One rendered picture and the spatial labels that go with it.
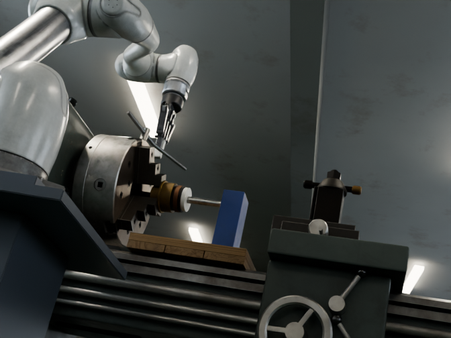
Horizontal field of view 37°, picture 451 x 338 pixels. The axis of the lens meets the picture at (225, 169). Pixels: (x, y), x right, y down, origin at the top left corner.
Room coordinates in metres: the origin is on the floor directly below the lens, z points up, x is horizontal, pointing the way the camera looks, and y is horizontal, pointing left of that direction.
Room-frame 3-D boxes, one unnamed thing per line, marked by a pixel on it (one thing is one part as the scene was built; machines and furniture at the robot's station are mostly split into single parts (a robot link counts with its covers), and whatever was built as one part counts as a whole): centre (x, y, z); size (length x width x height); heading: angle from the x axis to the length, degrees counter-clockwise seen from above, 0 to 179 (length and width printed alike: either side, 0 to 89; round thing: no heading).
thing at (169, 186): (1.81, 0.14, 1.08); 0.09 x 0.09 x 0.09; 75
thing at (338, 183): (1.61, -0.28, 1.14); 0.08 x 0.08 x 0.03
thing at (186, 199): (1.78, 0.03, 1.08); 0.13 x 0.07 x 0.07; 75
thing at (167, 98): (2.06, 0.23, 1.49); 0.08 x 0.07 x 0.09; 165
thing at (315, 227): (1.43, -0.23, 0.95); 0.07 x 0.04 x 0.04; 165
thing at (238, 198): (1.76, -0.05, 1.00); 0.08 x 0.06 x 0.23; 165
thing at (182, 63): (2.08, 0.24, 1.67); 0.13 x 0.11 x 0.16; 76
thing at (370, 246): (1.64, -0.34, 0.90); 0.53 x 0.30 x 0.06; 165
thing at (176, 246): (1.77, 0.01, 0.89); 0.36 x 0.30 x 0.04; 165
